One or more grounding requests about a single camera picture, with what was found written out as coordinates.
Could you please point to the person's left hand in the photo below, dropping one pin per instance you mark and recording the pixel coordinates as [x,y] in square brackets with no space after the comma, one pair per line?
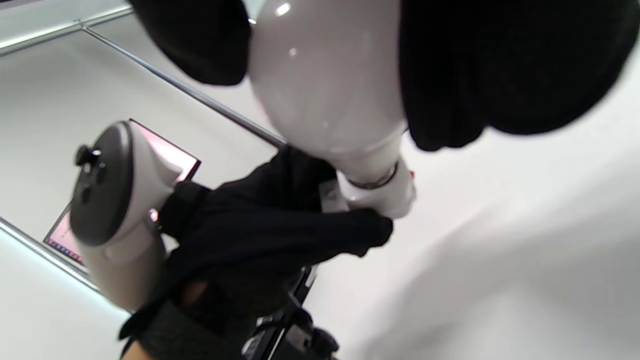
[250,230]

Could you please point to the metal frame rail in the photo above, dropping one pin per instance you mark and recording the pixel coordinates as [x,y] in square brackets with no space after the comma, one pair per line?
[185,90]
[45,252]

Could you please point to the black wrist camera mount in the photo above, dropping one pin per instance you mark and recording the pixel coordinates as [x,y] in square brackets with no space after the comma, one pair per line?
[295,330]

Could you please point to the white and grey hand controller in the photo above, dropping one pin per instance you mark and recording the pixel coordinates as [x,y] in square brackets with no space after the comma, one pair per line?
[112,210]

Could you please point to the person's right hand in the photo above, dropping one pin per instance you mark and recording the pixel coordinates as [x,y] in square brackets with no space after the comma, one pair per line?
[510,60]

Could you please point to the monitor with pink screen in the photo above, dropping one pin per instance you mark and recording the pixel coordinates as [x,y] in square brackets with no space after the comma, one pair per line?
[172,155]

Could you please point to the person's left forearm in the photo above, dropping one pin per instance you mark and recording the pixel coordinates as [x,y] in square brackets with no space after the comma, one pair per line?
[190,337]

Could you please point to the white bottle cap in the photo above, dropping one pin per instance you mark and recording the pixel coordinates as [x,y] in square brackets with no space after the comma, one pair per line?
[390,197]

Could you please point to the white plastic bottle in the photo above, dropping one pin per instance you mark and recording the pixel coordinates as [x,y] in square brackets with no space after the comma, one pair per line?
[325,80]

